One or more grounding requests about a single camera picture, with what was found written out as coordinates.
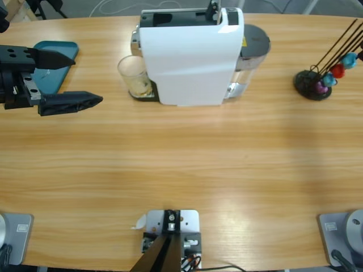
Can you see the black drip tray metal grid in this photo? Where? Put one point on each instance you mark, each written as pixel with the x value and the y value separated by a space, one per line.
pixel 144 98

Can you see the clear glass cup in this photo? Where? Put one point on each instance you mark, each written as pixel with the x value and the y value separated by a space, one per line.
pixel 133 71

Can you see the clear water tank grey lid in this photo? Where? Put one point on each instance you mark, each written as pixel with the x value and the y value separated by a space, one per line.
pixel 255 39

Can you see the red coffee capsule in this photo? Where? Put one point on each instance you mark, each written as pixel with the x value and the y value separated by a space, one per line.
pixel 339 71

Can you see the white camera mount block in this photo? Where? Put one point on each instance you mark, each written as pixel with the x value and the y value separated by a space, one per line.
pixel 190 224

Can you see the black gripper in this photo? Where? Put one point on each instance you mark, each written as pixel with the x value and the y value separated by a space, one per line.
pixel 14 76

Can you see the blue coffee capsule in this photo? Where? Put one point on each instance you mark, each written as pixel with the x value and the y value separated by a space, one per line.
pixel 329 80
pixel 348 61

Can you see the white metal frame leg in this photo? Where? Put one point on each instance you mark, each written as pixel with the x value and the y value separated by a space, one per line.
pixel 312 5

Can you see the white paper tape label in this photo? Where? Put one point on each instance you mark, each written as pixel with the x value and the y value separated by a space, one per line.
pixel 140 222

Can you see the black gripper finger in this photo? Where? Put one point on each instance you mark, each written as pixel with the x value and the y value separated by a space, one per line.
pixel 360 55

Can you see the dark camera post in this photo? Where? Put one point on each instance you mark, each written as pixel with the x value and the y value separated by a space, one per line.
pixel 163 255

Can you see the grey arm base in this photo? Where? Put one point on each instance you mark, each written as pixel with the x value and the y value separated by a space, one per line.
pixel 20 235
pixel 334 235

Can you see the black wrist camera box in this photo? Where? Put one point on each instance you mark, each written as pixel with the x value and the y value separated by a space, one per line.
pixel 3 20

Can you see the light wooden box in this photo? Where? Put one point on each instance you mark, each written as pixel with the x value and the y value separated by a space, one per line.
pixel 17 11

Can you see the black capsule holder with rods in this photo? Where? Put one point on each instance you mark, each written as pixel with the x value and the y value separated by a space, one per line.
pixel 304 85

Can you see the white capsule coffee machine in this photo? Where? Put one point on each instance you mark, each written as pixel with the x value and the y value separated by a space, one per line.
pixel 193 65

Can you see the black chair legs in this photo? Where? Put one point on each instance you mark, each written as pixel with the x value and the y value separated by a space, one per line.
pixel 48 7

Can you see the purple coffee capsule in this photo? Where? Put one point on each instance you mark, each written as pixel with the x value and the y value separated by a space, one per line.
pixel 321 87

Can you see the teal plastic tray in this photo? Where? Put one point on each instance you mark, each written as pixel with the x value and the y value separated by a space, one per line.
pixel 68 51

